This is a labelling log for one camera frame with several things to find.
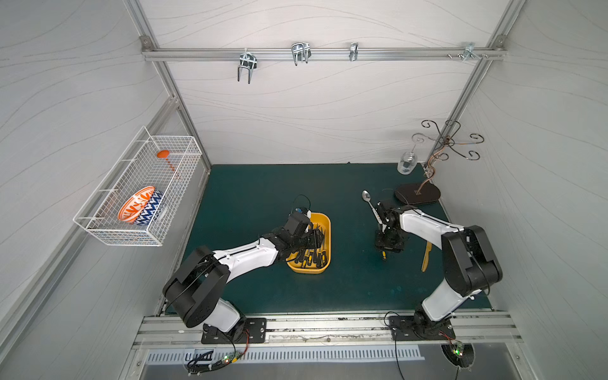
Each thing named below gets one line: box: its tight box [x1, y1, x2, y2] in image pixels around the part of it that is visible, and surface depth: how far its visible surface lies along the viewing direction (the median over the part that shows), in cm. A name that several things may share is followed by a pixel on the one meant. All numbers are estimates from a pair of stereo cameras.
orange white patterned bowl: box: [117, 185, 156, 224], surface depth 65 cm
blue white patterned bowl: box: [133, 186, 164, 226], surface depth 60 cm
